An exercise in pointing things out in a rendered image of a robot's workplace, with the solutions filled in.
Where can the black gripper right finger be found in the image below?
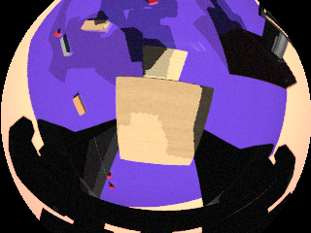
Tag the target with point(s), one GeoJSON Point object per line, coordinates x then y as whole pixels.
{"type": "Point", "coordinates": [219, 164]}

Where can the white long bar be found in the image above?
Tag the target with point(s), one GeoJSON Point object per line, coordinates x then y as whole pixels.
{"type": "Point", "coordinates": [65, 48]}

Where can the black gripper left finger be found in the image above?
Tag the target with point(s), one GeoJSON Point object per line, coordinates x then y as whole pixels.
{"type": "Point", "coordinates": [90, 151]}

